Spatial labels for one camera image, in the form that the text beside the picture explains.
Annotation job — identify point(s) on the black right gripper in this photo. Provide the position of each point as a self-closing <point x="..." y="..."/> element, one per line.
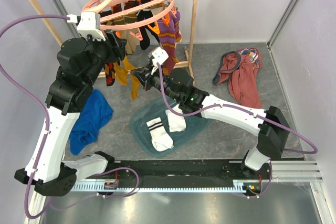
<point x="146" y="75"/>

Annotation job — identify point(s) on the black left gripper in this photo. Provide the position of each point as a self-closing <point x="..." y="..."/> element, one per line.
<point x="117" y="51"/>

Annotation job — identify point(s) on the argyle black red sock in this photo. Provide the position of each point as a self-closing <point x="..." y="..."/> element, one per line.
<point x="110" y="73"/>

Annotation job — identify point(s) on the mustard yellow sock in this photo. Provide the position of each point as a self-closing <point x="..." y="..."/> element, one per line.
<point x="122" y="69"/>
<point x="135" y="86"/>

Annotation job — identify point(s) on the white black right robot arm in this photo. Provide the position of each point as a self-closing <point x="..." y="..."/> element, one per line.
<point x="270" y="125"/>

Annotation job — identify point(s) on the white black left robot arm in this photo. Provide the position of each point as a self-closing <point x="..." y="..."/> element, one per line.
<point x="81" y="60"/>

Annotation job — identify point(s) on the pink round clip hanger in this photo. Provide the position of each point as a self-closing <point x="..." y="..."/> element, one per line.
<point x="112" y="10"/>

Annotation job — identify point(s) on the blue translucent plastic basin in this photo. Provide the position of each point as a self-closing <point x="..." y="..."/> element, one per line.
<point x="156" y="109"/>

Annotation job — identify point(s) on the purple striped sock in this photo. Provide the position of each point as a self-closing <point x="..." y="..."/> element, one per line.
<point x="167" y="37"/>
<point x="176" y="21"/>

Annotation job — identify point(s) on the blue cloth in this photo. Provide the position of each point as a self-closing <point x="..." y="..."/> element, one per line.
<point x="95" y="114"/>

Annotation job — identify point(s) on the red garment pile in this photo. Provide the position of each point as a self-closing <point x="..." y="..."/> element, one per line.
<point x="239" y="69"/>

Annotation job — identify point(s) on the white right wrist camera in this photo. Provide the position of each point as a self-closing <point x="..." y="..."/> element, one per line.
<point x="157" y="55"/>

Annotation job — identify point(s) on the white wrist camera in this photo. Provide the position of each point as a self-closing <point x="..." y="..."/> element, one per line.
<point x="88" y="25"/>
<point x="157" y="55"/>

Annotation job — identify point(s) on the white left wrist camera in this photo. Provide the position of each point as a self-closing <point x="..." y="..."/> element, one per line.
<point x="88" y="25"/>

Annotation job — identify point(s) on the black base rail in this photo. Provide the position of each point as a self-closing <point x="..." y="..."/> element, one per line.
<point x="194" y="173"/>

